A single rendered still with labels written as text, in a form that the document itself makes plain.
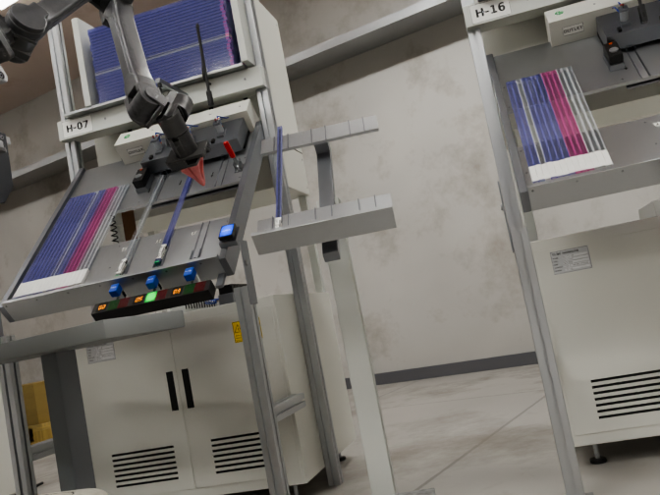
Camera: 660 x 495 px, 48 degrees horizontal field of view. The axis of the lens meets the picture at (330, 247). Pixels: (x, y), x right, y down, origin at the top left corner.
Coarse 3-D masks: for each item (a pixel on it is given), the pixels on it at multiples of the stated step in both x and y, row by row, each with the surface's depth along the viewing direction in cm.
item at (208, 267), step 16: (208, 256) 190; (144, 272) 194; (160, 272) 194; (176, 272) 193; (208, 272) 193; (224, 272) 192; (64, 288) 200; (80, 288) 199; (96, 288) 199; (128, 288) 198; (144, 288) 198; (160, 288) 198; (16, 304) 205; (32, 304) 204; (48, 304) 204; (64, 304) 203; (80, 304) 203; (16, 320) 209
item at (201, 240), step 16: (208, 224) 206; (224, 224) 204; (144, 240) 211; (160, 240) 208; (176, 240) 205; (192, 240) 203; (208, 240) 200; (96, 256) 212; (112, 256) 209; (144, 256) 204; (176, 256) 199; (192, 256) 196; (96, 272) 206; (112, 272) 203; (128, 272) 200
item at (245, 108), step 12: (216, 108) 246; (228, 108) 243; (240, 108) 240; (252, 108) 244; (192, 120) 245; (204, 120) 242; (228, 120) 240; (252, 120) 242; (132, 132) 253; (144, 132) 250; (156, 132) 247; (120, 144) 249; (132, 144) 248; (144, 144) 248; (120, 156) 252; (132, 156) 251
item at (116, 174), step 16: (208, 160) 236; (224, 160) 233; (96, 176) 254; (112, 176) 250; (128, 176) 246; (176, 176) 235; (208, 176) 228; (224, 176) 225; (240, 176) 222; (80, 192) 248; (128, 192) 237; (144, 192) 233; (160, 192) 230; (176, 192) 227; (192, 192) 224; (208, 192) 229; (128, 208) 229
